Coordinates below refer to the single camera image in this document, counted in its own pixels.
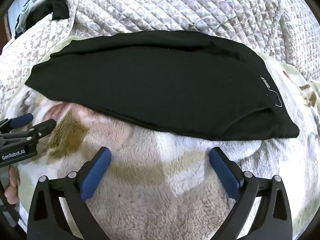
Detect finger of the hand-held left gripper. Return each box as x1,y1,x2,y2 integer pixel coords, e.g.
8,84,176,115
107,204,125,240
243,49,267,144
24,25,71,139
0,113,34,133
0,119,57,146

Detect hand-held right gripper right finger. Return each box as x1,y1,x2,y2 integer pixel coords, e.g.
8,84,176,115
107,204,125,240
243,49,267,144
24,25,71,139
209,147,293,240

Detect black pants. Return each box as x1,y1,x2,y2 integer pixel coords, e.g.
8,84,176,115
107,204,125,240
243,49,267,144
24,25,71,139
26,30,300,141

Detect person's left hand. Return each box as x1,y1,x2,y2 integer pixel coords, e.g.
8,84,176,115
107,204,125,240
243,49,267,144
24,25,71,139
4,166,21,205

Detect light blue cloth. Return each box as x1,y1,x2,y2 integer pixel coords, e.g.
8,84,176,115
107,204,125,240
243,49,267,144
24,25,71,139
19,0,53,29

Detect brown wooden furniture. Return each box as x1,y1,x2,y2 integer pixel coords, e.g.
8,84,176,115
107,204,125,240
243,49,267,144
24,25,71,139
5,14,15,40

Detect floral fleece blanket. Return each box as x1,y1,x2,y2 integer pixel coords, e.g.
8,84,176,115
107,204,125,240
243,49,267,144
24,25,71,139
0,36,320,240

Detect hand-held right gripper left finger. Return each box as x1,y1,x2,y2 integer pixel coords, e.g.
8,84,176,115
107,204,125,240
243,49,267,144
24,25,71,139
27,146,112,240

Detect quilted floral bedspread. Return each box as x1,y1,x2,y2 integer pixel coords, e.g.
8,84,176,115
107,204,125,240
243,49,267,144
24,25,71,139
0,0,320,110

